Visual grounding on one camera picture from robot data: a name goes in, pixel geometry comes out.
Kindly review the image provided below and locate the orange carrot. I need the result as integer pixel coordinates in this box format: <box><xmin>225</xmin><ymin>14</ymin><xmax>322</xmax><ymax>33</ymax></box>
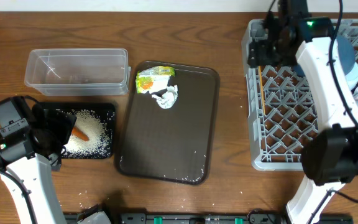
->
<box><xmin>71</xmin><ymin>126</ymin><xmax>90</xmax><ymax>141</ymax></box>

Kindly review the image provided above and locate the wooden chopstick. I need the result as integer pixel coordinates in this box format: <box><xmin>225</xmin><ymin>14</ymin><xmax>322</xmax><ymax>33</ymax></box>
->
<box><xmin>258</xmin><ymin>66</ymin><xmax>266</xmax><ymax>115</ymax></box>

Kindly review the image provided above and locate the pile of white rice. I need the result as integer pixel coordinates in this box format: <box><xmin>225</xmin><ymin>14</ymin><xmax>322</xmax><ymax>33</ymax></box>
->
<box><xmin>63</xmin><ymin>109</ymin><xmax>115</xmax><ymax>159</ymax></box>

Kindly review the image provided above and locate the dark blue plate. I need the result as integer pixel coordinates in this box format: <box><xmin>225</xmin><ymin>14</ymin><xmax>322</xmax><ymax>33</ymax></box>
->
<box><xmin>292</xmin><ymin>34</ymin><xmax>357</xmax><ymax>78</ymax></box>

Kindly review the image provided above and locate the light blue bowl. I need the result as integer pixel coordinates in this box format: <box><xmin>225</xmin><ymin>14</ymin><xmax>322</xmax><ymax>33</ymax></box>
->
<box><xmin>345</xmin><ymin>62</ymin><xmax>358</xmax><ymax>90</ymax></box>

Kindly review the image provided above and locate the green snack wrapper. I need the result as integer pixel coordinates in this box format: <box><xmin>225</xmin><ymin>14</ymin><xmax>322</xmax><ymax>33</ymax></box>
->
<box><xmin>135</xmin><ymin>66</ymin><xmax>175</xmax><ymax>94</ymax></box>

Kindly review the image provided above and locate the white tissue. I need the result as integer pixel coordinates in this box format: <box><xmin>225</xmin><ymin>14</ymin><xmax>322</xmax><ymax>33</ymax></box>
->
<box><xmin>152</xmin><ymin>85</ymin><xmax>178</xmax><ymax>110</ymax></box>

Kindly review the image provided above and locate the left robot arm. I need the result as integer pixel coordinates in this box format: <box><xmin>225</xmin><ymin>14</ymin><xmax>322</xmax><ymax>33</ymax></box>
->
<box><xmin>0</xmin><ymin>98</ymin><xmax>76</xmax><ymax>223</ymax></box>

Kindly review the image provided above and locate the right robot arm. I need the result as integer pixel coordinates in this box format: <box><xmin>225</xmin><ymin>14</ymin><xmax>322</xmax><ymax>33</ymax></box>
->
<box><xmin>241</xmin><ymin>1</ymin><xmax>358</xmax><ymax>223</ymax></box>

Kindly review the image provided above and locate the black waste tray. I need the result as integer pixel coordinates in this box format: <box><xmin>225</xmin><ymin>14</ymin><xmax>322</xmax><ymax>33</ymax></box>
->
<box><xmin>41</xmin><ymin>102</ymin><xmax>116</xmax><ymax>159</ymax></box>

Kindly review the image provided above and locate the grey dishwasher rack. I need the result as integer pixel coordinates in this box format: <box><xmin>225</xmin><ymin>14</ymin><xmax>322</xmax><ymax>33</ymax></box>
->
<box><xmin>241</xmin><ymin>19</ymin><xmax>358</xmax><ymax>171</ymax></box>

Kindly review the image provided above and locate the clear plastic bin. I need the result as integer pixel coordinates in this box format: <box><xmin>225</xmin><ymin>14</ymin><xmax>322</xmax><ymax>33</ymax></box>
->
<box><xmin>24</xmin><ymin>48</ymin><xmax>130</xmax><ymax>96</ymax></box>

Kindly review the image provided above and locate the brown serving tray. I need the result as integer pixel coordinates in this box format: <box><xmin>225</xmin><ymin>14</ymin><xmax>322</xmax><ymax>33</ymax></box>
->
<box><xmin>114</xmin><ymin>63</ymin><xmax>220</xmax><ymax>185</ymax></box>

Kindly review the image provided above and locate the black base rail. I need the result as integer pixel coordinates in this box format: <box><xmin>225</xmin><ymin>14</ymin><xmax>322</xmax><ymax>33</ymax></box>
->
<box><xmin>63</xmin><ymin>203</ymin><xmax>354</xmax><ymax>224</ymax></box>

